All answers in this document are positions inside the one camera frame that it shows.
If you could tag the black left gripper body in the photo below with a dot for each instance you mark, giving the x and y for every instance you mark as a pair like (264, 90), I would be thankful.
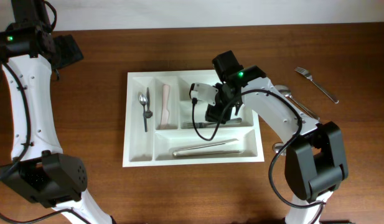
(79, 57)

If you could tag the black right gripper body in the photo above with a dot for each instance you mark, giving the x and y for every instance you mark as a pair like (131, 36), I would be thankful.
(215, 115)

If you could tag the thin steel fork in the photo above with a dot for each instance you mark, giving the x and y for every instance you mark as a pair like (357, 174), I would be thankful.
(191, 125)

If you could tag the pink plastic knife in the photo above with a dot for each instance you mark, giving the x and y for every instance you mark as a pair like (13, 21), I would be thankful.
(165, 111)

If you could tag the small steel teaspoon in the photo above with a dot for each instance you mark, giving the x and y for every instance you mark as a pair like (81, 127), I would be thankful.
(143, 100)

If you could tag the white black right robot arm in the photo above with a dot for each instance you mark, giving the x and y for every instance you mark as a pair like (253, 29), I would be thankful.
(316, 162)

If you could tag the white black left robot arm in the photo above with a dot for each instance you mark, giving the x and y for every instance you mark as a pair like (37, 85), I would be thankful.
(39, 171)

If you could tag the steel spoon under right arm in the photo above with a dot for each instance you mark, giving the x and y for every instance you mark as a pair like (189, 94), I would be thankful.
(279, 147)

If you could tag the steel tongs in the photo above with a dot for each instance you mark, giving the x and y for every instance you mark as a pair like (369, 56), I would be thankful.
(213, 148)

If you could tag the white plastic cutlery tray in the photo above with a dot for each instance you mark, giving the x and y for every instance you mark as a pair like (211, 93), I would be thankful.
(155, 147)

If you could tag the steel fork with thick handle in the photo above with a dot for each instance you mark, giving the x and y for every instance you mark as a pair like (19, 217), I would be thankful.
(308, 76)

